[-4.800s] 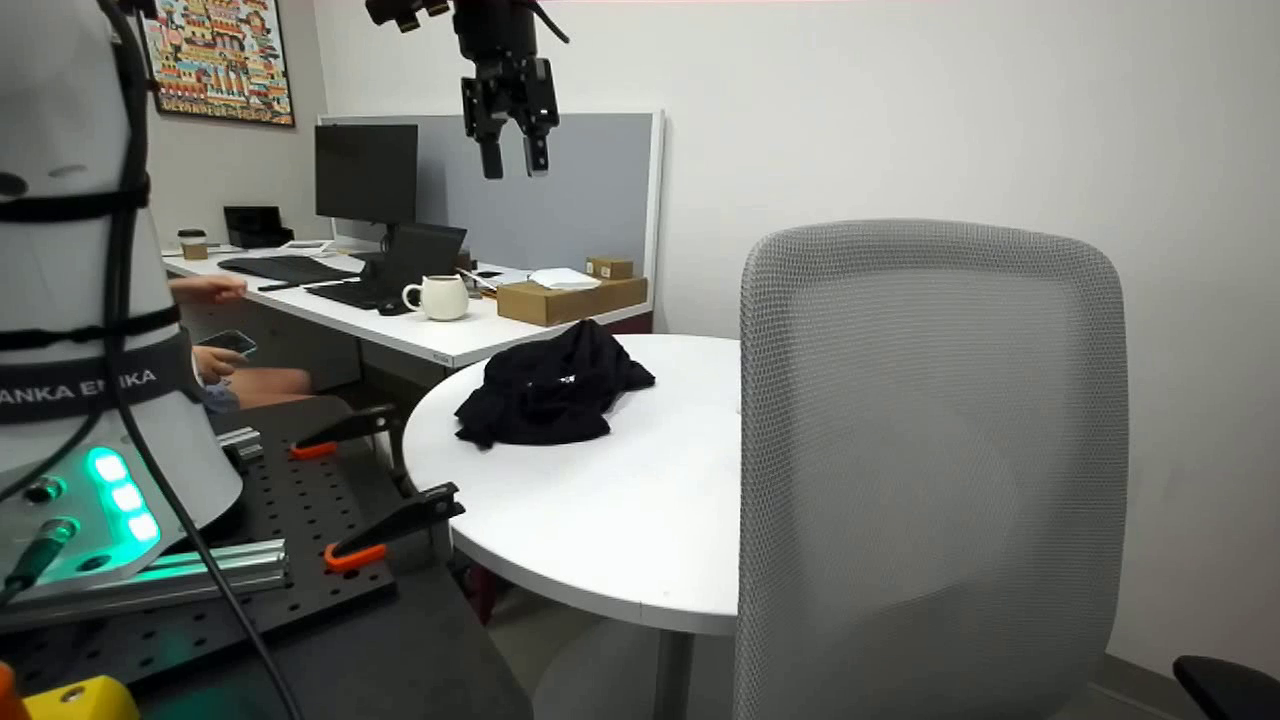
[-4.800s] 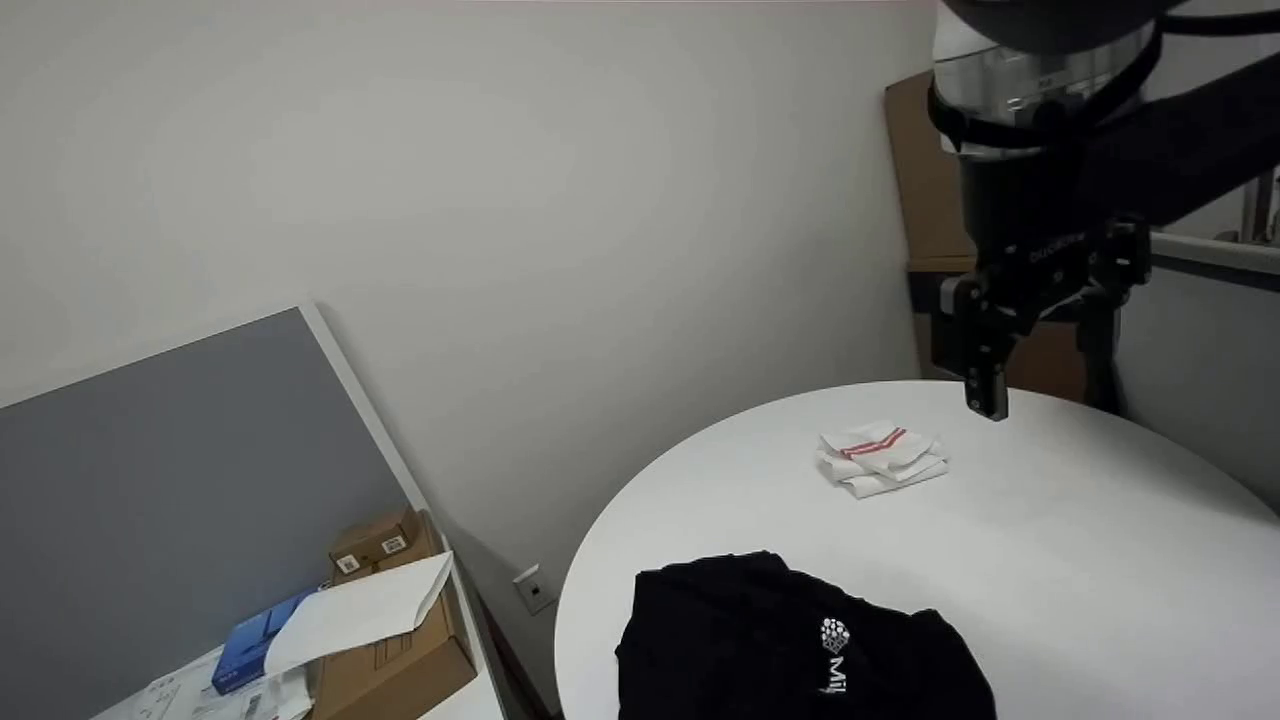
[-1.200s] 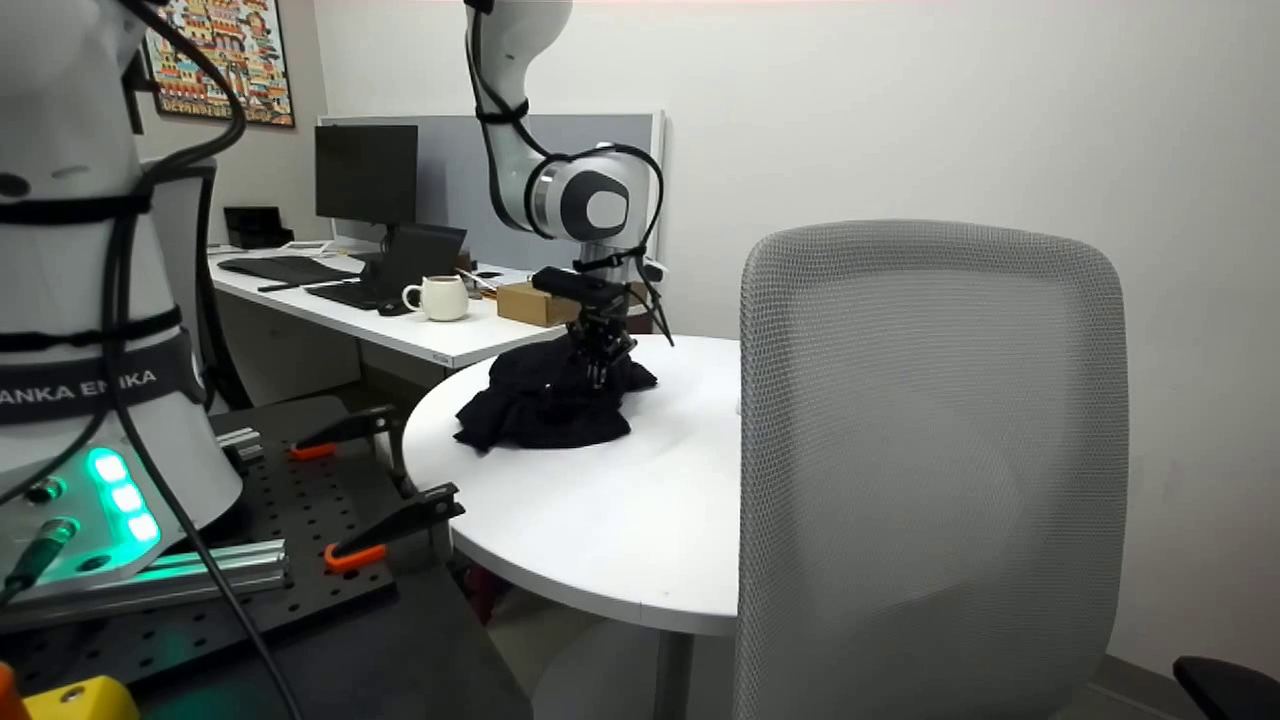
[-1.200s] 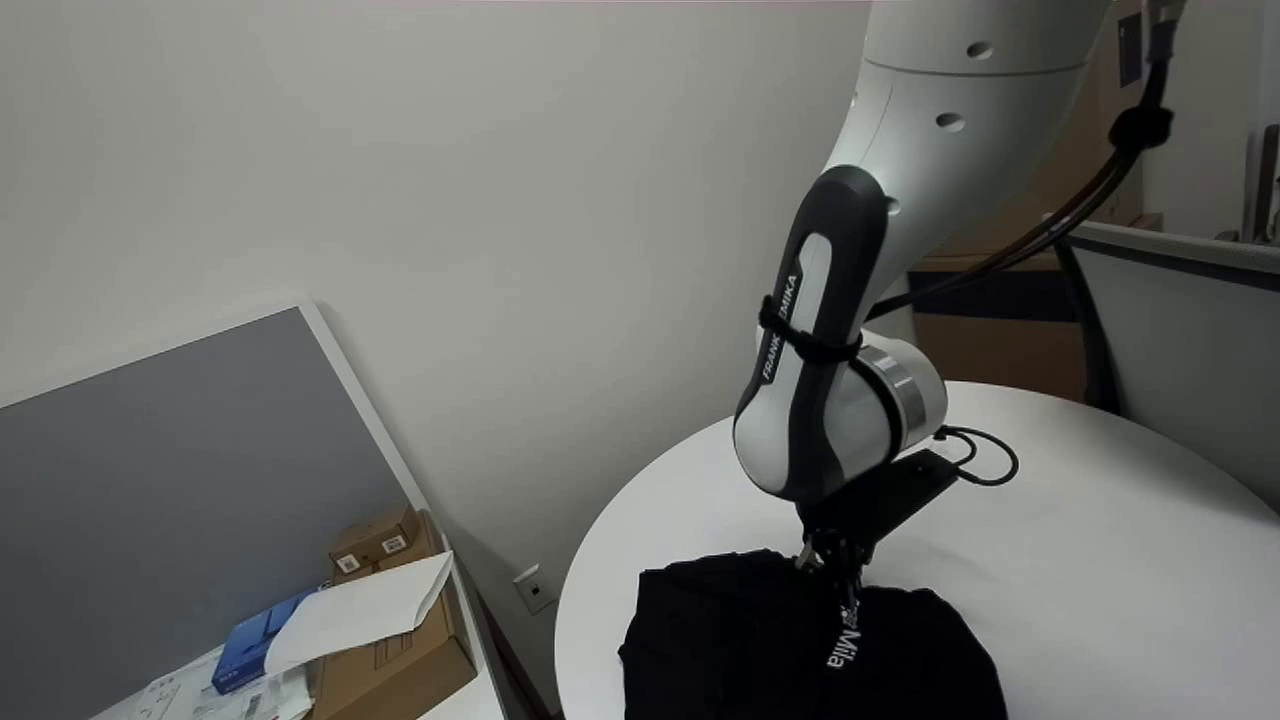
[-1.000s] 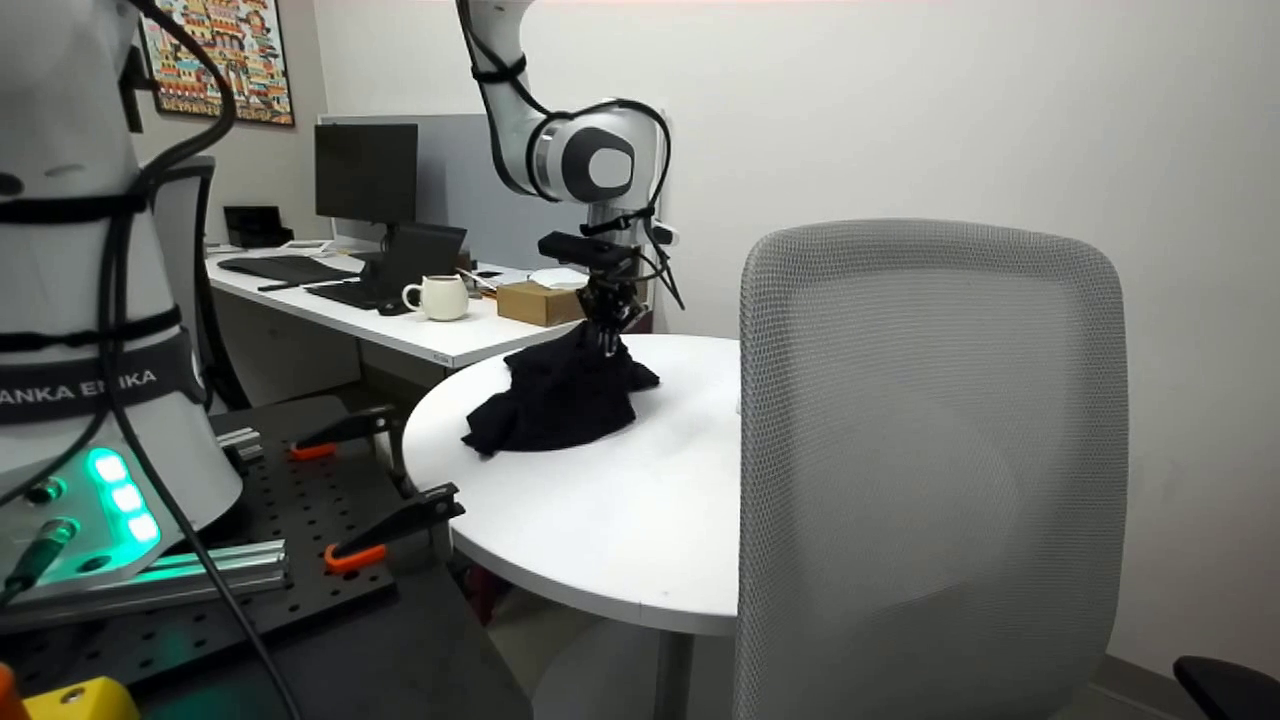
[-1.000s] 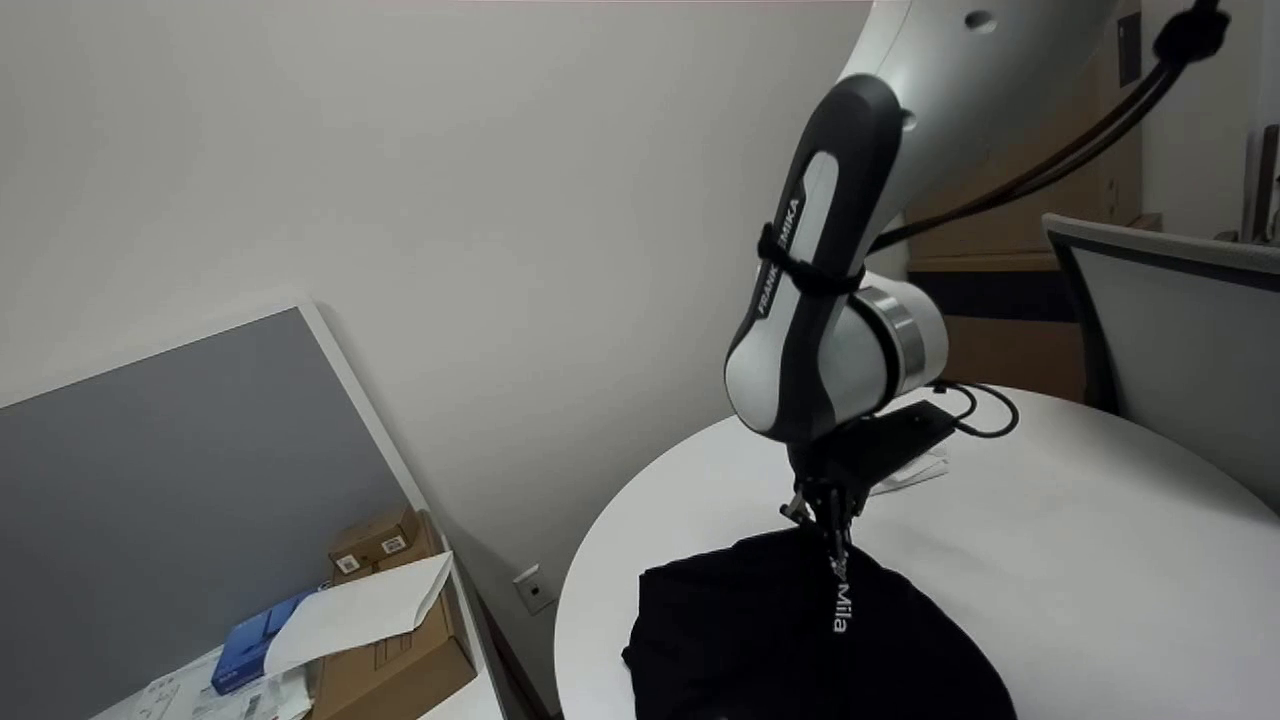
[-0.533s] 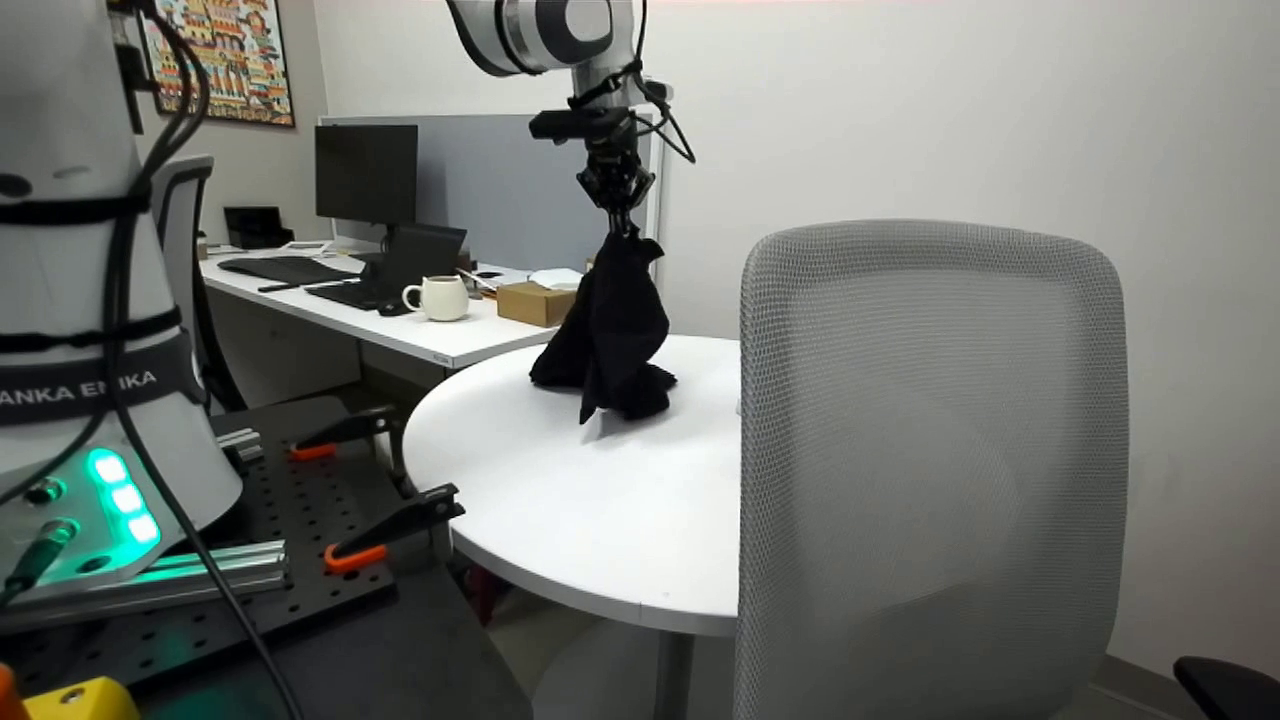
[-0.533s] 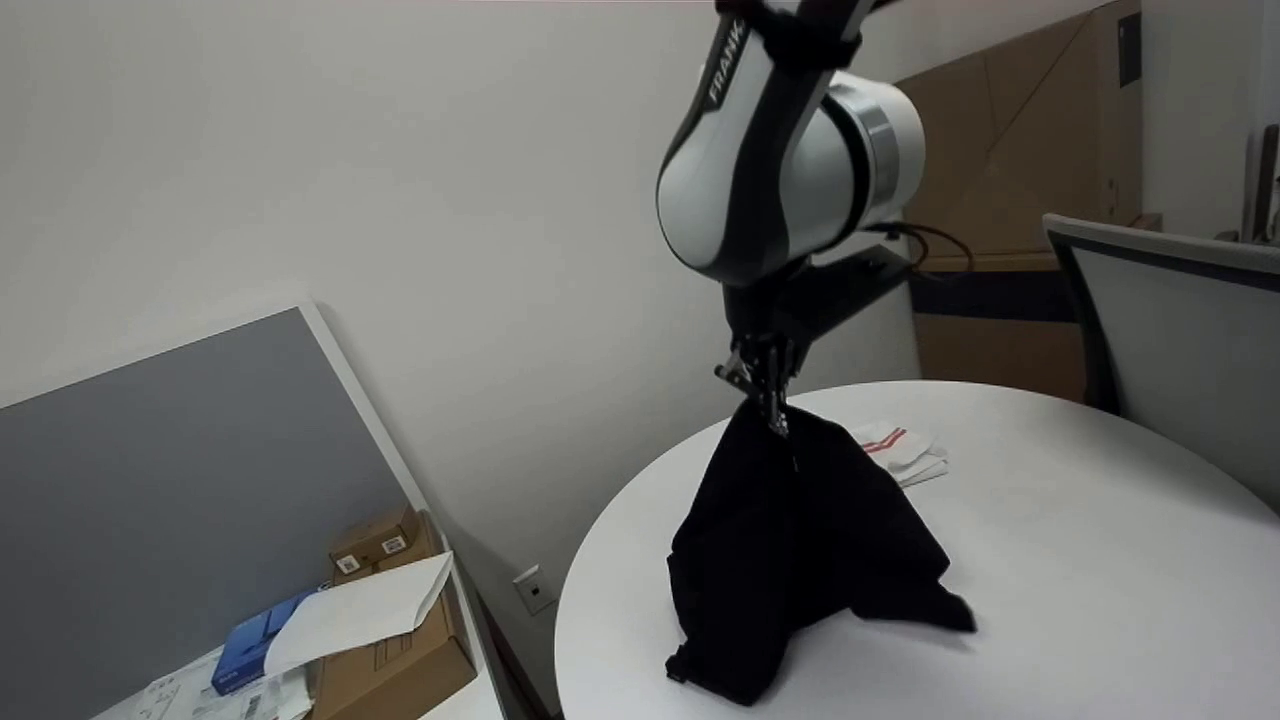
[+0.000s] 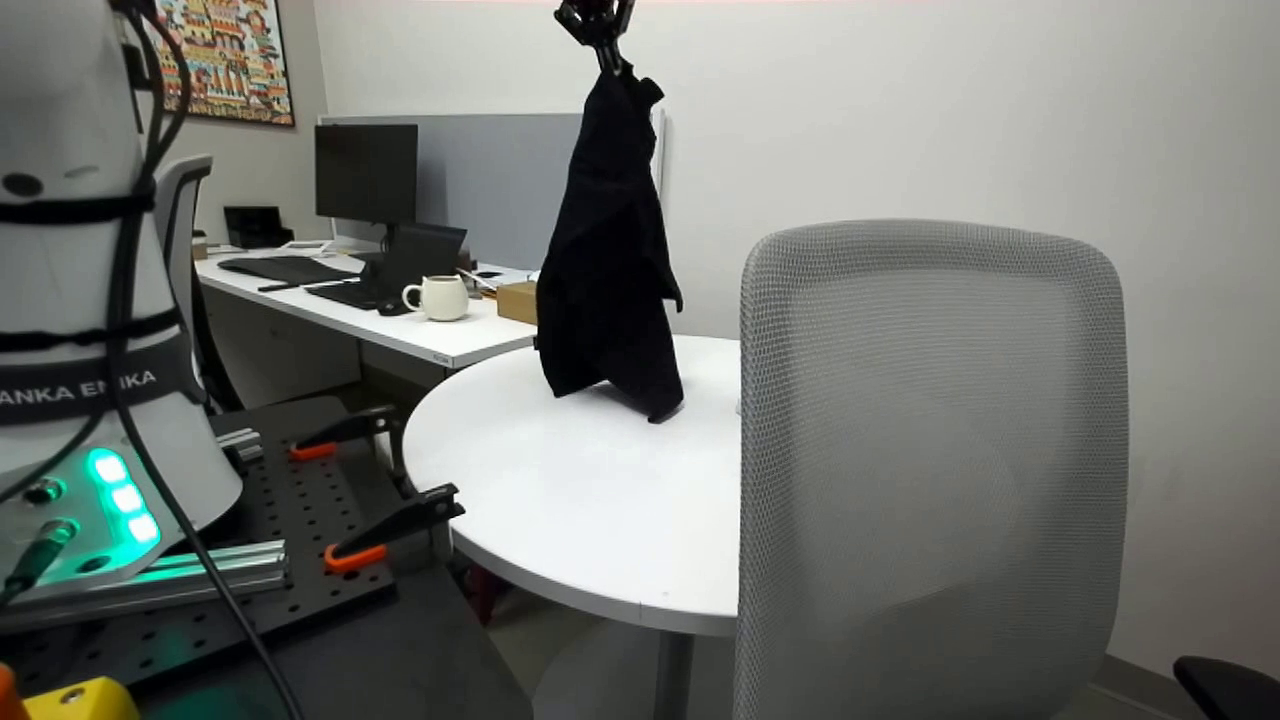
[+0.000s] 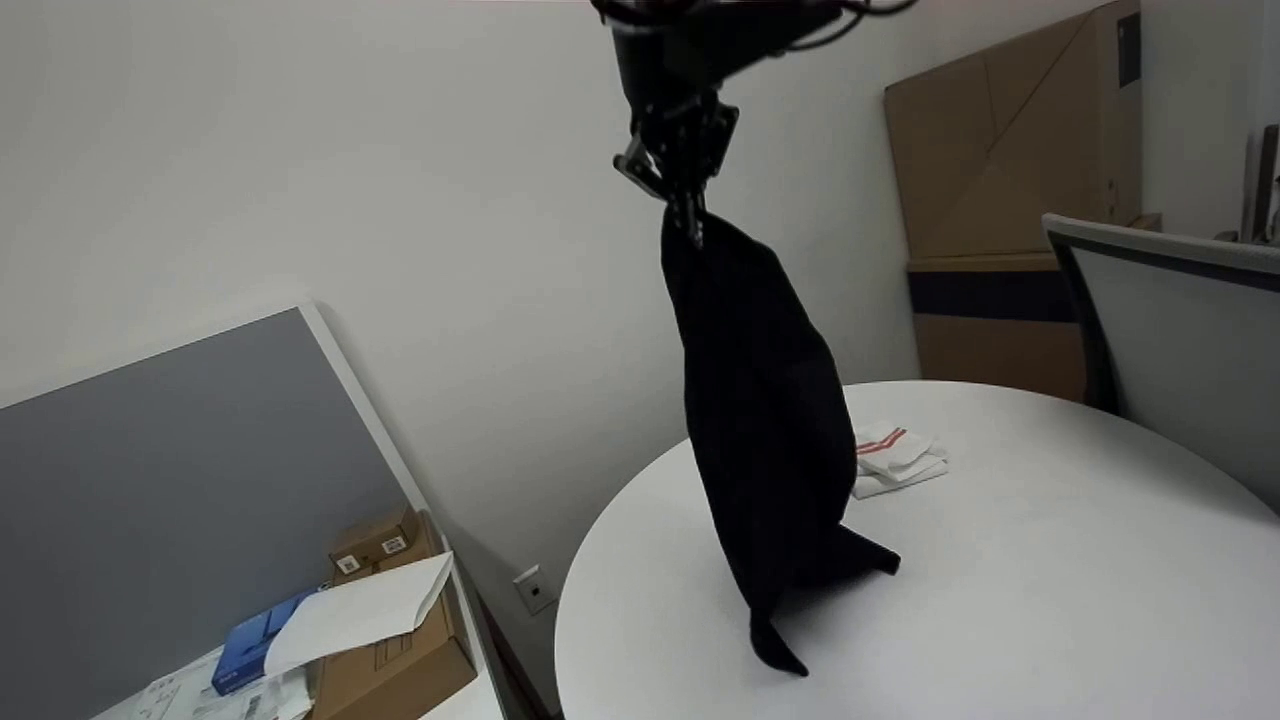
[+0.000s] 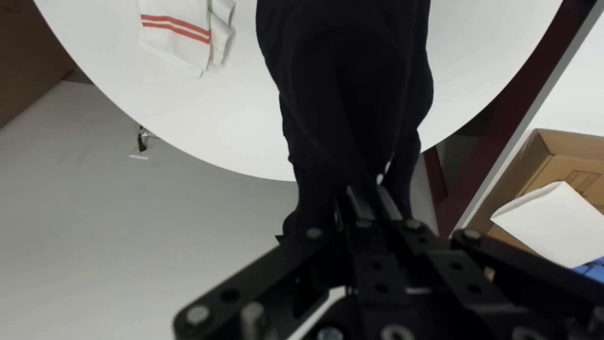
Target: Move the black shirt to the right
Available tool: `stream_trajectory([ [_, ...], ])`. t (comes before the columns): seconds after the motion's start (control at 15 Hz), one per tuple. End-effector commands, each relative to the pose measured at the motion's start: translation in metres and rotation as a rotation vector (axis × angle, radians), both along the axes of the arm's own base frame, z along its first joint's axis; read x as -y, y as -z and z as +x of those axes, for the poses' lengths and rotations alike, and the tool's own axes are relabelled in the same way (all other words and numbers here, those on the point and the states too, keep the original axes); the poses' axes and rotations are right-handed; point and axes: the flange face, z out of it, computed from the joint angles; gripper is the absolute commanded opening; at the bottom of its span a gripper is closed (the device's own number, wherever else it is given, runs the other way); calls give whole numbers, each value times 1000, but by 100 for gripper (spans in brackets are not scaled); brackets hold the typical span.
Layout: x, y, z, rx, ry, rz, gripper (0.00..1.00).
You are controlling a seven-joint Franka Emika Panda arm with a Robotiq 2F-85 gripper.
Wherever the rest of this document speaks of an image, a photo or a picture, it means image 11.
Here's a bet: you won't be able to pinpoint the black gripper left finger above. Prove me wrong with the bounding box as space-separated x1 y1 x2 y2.
171 186 411 340

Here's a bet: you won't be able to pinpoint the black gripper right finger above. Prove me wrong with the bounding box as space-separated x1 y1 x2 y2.
375 186 604 340

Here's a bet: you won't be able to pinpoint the black shirt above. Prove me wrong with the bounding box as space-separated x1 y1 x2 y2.
254 0 435 243

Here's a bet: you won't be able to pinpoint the white paper sheet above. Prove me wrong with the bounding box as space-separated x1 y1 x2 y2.
488 180 604 271

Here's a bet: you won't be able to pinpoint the flat cardboard box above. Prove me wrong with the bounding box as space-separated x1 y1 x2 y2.
464 127 604 275

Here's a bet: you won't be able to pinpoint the small dark floor object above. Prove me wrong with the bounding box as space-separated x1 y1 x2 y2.
135 125 152 156

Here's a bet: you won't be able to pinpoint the white cloth red stripes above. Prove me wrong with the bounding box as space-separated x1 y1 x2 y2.
135 0 237 80

